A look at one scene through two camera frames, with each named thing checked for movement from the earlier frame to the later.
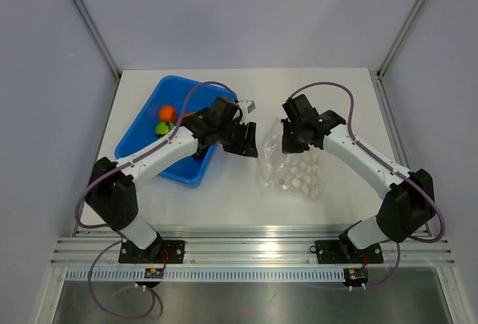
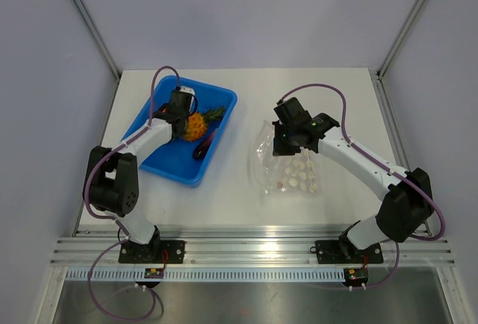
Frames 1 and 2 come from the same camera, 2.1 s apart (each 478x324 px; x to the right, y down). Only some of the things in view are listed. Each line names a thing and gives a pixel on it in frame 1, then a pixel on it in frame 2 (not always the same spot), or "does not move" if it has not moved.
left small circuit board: [154, 273] does not move
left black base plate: [158, 251] does not move
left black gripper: [246, 143] -> [187, 116]
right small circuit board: [355, 277] does not move
